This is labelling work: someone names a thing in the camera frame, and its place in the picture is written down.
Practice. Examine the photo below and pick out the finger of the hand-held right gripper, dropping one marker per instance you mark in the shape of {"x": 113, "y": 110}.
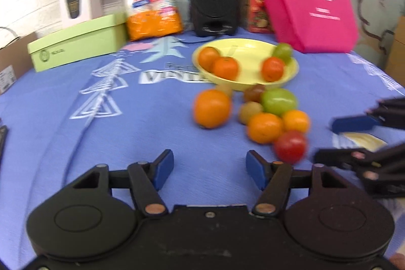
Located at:
{"x": 352, "y": 124}
{"x": 335, "y": 156}

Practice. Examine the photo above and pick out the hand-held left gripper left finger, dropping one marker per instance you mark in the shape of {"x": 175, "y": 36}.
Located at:
{"x": 164, "y": 168}

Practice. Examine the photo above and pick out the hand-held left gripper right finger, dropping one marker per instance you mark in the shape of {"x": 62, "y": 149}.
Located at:
{"x": 256, "y": 169}

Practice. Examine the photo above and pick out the red tomato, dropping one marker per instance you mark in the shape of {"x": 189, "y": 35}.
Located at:
{"x": 290, "y": 147}

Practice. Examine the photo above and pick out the yellow bowl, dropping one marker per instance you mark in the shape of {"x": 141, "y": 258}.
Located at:
{"x": 243, "y": 51}

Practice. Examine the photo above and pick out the pale yellow object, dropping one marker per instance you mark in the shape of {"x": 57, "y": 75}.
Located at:
{"x": 364, "y": 140}

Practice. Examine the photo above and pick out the small orange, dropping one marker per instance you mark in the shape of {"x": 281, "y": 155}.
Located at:
{"x": 296, "y": 120}

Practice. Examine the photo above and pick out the brown kiwi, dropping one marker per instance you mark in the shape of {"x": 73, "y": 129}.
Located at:
{"x": 248, "y": 112}

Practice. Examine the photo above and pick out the blue printed tablecloth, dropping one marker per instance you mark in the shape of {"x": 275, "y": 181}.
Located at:
{"x": 133, "y": 118}

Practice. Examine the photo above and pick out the green apple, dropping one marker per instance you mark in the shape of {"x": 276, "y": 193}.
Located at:
{"x": 283, "y": 51}
{"x": 279, "y": 101}

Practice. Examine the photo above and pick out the large orange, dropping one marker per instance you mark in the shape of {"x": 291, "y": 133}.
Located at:
{"x": 212, "y": 108}

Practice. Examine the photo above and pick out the dark brown tomato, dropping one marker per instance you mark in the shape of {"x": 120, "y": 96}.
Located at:
{"x": 253, "y": 93}

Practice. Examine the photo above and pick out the brown cardboard box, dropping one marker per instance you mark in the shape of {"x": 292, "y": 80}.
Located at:
{"x": 12, "y": 61}
{"x": 396, "y": 51}

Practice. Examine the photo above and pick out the red printed box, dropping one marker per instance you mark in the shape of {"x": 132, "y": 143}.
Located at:
{"x": 258, "y": 15}

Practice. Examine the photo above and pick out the light green shoe box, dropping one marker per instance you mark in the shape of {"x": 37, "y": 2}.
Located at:
{"x": 79, "y": 42}

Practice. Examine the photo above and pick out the black object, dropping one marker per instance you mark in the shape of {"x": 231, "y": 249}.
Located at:
{"x": 2, "y": 138}

